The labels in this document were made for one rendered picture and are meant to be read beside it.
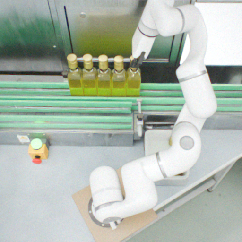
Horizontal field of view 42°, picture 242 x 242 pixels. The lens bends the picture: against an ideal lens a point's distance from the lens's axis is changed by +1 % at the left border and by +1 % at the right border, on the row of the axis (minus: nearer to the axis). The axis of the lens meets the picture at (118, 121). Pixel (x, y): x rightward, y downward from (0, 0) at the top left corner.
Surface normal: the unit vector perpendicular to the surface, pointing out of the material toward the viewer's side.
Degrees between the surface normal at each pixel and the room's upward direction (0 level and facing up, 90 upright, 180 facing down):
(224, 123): 90
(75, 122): 90
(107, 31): 91
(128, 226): 1
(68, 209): 0
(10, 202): 0
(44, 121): 90
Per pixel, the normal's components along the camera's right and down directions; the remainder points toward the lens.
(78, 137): -0.01, 0.85
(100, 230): 0.00, -0.51
